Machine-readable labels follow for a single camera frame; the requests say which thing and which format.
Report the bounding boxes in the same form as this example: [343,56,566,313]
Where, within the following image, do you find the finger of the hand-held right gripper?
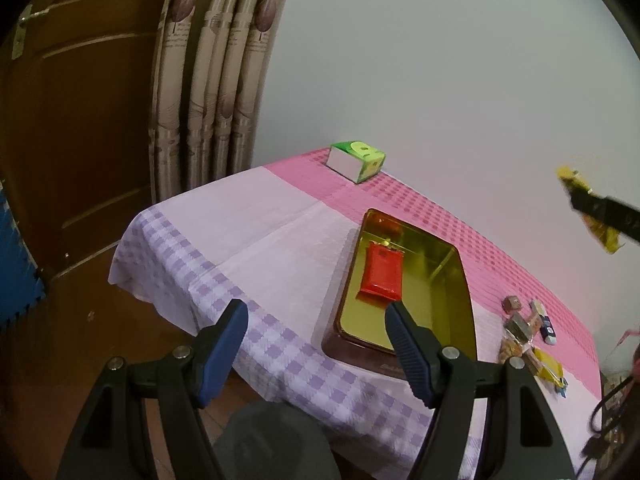
[570,187,640,245]

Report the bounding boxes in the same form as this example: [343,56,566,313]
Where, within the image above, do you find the blue foam floor mat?
[0,182,48,331]

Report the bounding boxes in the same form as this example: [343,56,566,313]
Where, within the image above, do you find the metal door handle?
[11,5,48,58]

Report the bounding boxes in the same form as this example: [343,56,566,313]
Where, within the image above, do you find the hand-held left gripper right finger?
[384,300,576,480]

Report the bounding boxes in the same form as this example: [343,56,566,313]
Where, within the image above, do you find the black cable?
[581,372,640,461]

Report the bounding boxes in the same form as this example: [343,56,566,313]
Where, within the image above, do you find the dark green small packet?
[505,312,536,343]

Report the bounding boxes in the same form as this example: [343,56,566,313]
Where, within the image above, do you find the brown wooden door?
[0,0,186,283]

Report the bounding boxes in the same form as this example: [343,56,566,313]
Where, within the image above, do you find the green and white tissue box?
[326,140,388,184]

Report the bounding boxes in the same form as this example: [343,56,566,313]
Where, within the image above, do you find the gold metal tin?
[320,207,476,380]

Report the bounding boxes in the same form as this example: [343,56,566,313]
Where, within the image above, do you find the beige patterned curtain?
[148,0,301,206]

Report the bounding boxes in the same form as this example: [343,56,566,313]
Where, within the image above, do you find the clear brown snack packet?
[497,340,526,364]

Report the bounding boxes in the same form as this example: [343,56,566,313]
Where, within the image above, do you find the yellow and blue snack packet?
[530,347,571,398]

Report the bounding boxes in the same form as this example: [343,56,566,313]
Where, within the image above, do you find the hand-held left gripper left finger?
[55,298,249,480]

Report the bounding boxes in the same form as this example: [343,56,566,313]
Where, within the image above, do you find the red snack packet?
[356,241,405,305]

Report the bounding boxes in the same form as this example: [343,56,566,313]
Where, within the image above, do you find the pink and purple checked tablecloth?
[108,147,603,480]

